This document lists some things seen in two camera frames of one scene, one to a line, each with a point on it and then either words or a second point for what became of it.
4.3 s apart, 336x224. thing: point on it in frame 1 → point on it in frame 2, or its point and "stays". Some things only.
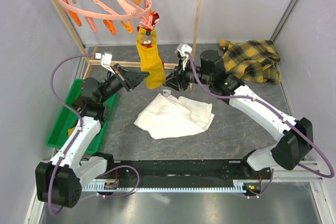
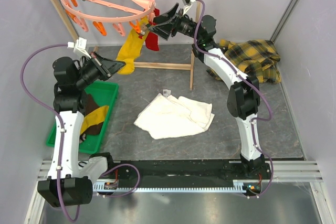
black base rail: [189, 170] stays
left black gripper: [132, 79] → [106, 67]
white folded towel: [166, 116] stays
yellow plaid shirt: [256, 60] stays
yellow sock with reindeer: [150, 60] → [132, 49]
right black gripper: [174, 80] → [164, 30]
